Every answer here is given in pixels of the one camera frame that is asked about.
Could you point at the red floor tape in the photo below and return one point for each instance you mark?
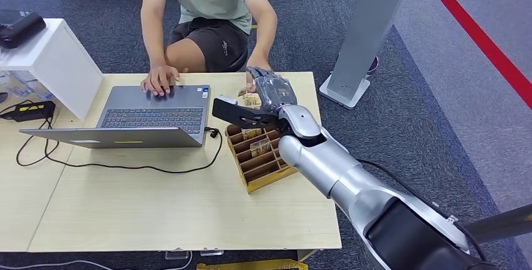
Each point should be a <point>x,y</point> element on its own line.
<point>478,37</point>

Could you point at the grey open laptop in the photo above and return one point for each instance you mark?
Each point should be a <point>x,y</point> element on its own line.
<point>154,114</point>

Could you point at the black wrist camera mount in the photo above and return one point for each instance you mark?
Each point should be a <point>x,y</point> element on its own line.
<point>241,114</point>

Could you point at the person's left forearm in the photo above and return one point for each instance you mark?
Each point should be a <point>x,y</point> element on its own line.
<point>266,35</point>

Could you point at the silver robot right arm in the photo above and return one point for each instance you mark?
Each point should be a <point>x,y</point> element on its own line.
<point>353,185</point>

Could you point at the clear water bottles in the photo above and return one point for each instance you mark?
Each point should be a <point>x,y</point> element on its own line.
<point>25,85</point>

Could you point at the person's left hand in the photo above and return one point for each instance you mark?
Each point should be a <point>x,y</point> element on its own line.
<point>259,62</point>

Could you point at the black yellow power adapter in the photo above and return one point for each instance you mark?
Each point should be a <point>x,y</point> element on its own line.
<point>33,111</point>

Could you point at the black device on cabinet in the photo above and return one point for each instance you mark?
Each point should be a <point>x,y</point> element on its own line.
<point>21,31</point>

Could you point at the white cabinet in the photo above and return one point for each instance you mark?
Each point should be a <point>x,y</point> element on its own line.
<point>58,64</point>

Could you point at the grey kiosk stand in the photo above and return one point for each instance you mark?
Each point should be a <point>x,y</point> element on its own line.
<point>365,31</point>

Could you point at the yellow flat object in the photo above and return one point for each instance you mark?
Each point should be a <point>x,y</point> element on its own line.
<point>249,266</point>

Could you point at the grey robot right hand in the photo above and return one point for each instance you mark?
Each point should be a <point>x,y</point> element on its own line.
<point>274,91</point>

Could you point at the person's right hand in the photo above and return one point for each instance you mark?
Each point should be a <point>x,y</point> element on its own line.
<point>158,79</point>

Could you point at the clear table clamp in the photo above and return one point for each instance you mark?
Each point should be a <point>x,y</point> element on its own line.
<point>176,254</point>
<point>211,253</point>

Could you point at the brown cardboard card holder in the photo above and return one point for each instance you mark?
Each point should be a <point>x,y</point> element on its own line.
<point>257,172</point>

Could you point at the person's right forearm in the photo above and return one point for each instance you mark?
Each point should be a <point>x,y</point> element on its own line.
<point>153,39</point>

